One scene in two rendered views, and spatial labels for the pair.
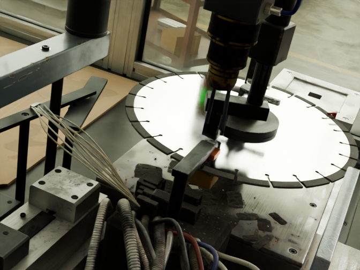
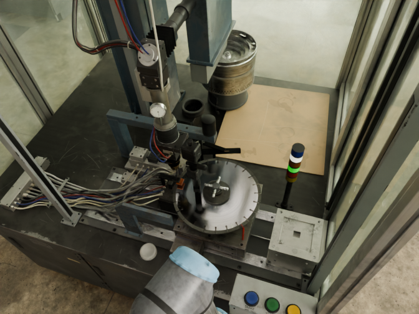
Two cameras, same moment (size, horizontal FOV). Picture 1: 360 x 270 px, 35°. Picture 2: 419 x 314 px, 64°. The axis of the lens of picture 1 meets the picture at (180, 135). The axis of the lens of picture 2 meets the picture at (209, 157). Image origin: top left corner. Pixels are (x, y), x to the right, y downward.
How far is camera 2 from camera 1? 137 cm
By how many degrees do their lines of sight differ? 71
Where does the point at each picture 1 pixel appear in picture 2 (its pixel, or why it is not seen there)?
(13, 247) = (151, 159)
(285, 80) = (304, 219)
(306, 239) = (186, 231)
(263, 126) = (209, 198)
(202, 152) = (171, 178)
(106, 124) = (272, 171)
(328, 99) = (296, 241)
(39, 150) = (237, 157)
